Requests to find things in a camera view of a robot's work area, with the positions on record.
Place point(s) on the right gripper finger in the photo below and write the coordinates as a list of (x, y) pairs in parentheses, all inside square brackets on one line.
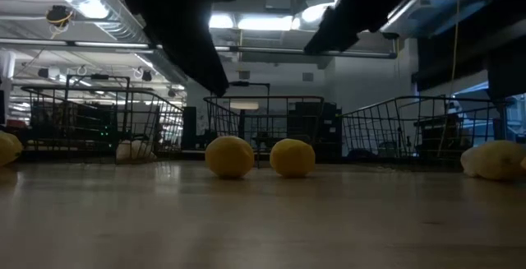
[(345, 22)]

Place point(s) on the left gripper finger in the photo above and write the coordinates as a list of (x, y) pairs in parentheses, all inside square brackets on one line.
[(185, 38)]

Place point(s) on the white garlic bulb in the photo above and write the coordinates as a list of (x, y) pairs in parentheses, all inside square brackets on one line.
[(467, 161), (124, 152), (144, 150)]

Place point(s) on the pale yellow lemon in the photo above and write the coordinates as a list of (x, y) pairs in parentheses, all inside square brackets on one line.
[(499, 160)]

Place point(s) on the ceiling light panel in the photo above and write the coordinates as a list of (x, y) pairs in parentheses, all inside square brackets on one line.
[(263, 23)]

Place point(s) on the black tower cabinet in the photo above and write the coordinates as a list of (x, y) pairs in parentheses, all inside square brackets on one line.
[(189, 129)]

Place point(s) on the black equipment rack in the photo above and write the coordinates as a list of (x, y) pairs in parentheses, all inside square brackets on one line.
[(333, 129)]

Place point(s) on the black server rack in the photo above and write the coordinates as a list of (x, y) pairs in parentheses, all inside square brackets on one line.
[(90, 123)]

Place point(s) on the grey ceiling pipe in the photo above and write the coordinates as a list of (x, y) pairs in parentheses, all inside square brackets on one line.
[(49, 43)]

